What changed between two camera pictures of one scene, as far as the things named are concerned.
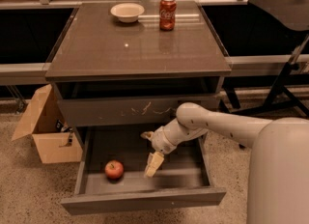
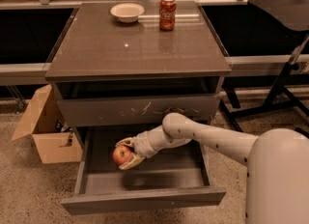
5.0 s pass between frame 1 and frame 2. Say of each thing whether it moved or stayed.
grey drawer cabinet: stayed
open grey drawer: stayed
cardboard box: stayed
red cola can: stayed
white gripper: moved
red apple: moved
